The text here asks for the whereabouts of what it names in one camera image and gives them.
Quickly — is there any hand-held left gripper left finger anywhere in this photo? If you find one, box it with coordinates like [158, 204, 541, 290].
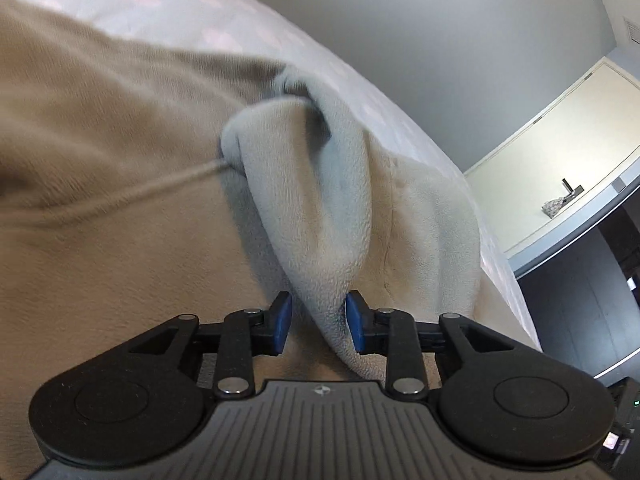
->
[117, 291, 292, 401]

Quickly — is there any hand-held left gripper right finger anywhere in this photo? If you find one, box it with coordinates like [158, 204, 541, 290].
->
[345, 290, 531, 401]

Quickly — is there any beige fleece hoodie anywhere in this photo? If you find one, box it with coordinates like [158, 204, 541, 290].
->
[0, 0, 543, 461]

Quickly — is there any dark wardrobe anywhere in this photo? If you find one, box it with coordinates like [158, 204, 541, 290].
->
[517, 205, 640, 378]

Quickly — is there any cream door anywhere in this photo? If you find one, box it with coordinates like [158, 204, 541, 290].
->
[462, 57, 640, 257]

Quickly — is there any bed with pink dotted sheet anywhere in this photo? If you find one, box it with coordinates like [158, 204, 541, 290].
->
[5, 0, 543, 351]

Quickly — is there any metal door handle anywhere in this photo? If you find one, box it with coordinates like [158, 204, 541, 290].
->
[560, 177, 586, 202]

